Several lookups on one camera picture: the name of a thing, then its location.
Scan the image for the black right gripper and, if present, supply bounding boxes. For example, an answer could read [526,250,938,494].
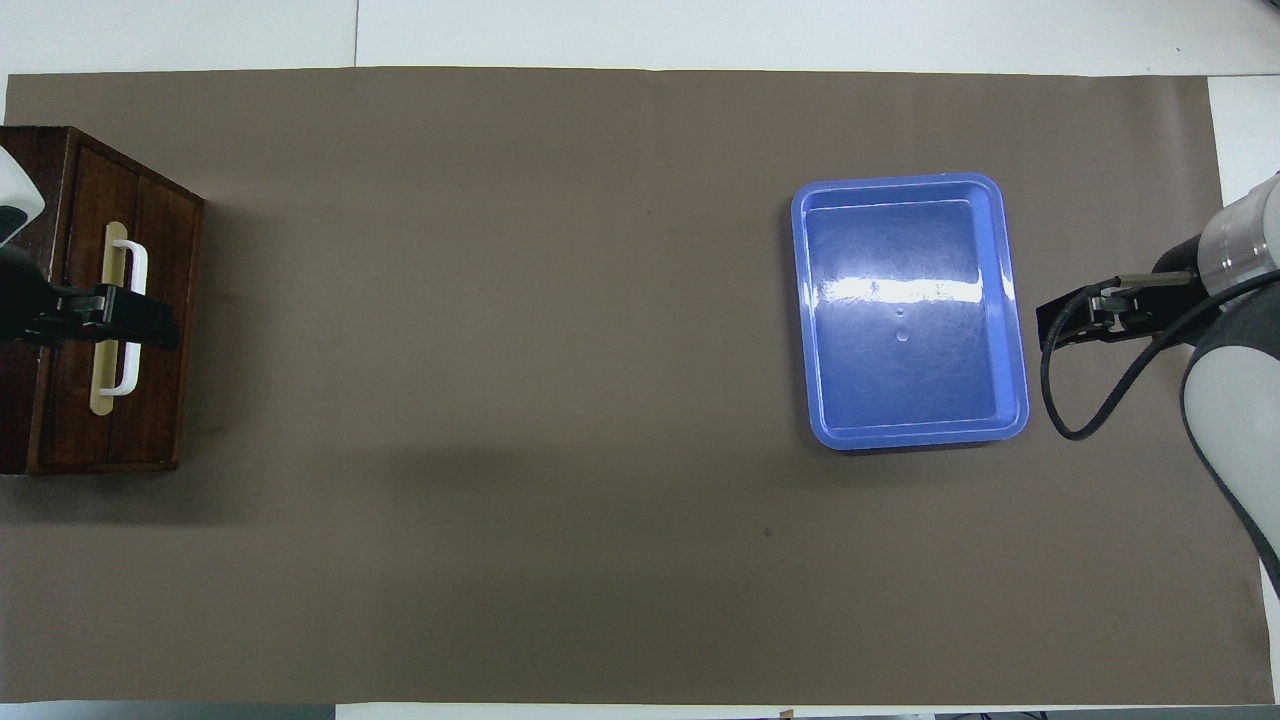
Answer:
[1035,233,1216,352]

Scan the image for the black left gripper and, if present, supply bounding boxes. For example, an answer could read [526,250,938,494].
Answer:
[0,245,184,352]

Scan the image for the white drawer handle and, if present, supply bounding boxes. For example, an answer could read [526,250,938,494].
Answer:
[89,221,150,417]

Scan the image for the dark wooden drawer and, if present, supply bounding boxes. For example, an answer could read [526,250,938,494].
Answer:
[30,140,206,474]

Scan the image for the dark wooden drawer cabinet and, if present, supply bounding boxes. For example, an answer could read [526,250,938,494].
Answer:
[0,126,206,477]

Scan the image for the blue plastic tray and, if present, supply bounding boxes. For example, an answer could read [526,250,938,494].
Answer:
[790,173,1031,452]

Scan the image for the brown paper table mat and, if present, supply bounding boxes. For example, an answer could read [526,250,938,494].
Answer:
[0,67,1277,707]

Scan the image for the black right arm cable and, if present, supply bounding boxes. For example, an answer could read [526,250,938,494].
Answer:
[1039,268,1280,442]

